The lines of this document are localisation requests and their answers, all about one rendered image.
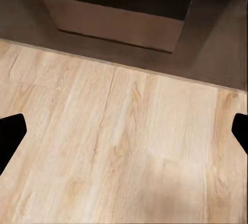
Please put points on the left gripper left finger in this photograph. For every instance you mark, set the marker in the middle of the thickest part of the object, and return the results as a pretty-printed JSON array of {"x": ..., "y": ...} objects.
[{"x": 12, "y": 131}]

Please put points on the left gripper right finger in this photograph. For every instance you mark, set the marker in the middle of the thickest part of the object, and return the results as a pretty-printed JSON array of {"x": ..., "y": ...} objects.
[{"x": 240, "y": 130}]

